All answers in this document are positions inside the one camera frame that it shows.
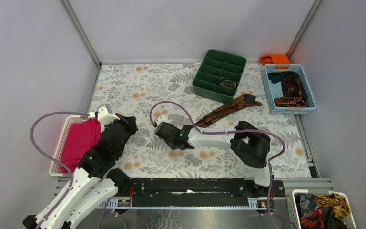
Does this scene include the light blue perforated basket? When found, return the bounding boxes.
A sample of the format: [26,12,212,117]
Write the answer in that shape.
[262,64,317,115]

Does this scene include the brown red floral tie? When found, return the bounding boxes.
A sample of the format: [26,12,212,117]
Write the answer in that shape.
[195,94,263,128]

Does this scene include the magenta cloth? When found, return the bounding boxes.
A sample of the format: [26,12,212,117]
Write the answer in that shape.
[60,119,101,172]

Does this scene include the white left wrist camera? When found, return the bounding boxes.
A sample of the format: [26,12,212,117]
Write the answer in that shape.
[88,104,119,126]

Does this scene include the white perforated basket left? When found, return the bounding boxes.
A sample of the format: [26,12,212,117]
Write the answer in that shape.
[49,115,87,177]

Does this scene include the orange cloth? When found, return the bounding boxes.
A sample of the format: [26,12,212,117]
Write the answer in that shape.
[259,54,291,65]

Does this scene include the colourful ties in white basket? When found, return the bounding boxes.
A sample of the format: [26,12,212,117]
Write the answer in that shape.
[295,193,351,229]

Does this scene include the green compartment organizer tray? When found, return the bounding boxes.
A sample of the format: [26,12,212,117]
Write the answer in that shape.
[192,49,247,104]

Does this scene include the rolled patterned tie in tray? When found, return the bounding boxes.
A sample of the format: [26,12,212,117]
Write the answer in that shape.
[217,77,237,90]

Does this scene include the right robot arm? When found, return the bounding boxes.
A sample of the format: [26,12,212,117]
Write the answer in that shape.
[154,121,273,197]

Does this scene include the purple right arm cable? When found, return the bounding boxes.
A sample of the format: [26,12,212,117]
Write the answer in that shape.
[149,100,286,229]

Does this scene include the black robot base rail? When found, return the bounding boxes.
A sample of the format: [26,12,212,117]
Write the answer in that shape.
[116,178,285,208]

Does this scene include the ties in blue basket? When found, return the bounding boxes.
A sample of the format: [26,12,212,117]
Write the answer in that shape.
[268,71,307,107]

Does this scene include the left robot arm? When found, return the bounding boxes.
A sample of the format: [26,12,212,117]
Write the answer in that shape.
[23,112,138,229]

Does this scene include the white basket bottom right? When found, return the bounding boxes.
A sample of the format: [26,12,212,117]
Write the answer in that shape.
[286,189,356,229]

